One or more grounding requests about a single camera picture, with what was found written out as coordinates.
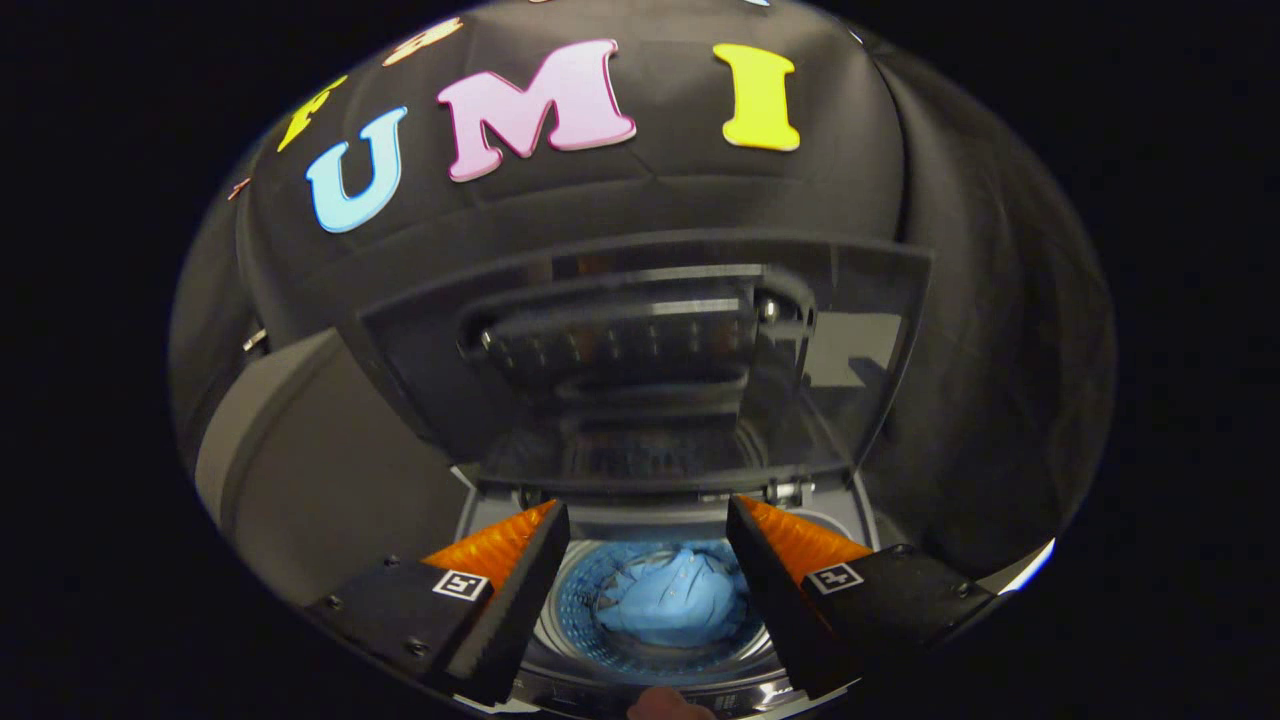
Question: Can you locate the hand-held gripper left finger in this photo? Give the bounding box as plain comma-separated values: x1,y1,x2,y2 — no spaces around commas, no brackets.
305,500,571,706

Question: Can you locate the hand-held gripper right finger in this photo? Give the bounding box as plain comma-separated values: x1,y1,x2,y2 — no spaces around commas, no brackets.
726,493,1001,701

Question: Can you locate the light blue polo shirt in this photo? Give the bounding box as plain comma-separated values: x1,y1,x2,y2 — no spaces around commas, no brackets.
595,548,751,649

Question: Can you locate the dark grey washing machine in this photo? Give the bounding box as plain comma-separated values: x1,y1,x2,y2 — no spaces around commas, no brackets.
450,470,881,720

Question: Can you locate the dark glass washing machine lid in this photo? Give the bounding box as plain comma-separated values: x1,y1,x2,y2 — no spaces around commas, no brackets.
358,228,933,496

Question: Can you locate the grey stand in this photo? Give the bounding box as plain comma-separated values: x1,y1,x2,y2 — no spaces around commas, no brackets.
195,328,471,606

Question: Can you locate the black backdrop cloth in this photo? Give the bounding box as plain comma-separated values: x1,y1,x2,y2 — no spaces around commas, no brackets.
170,0,1116,581

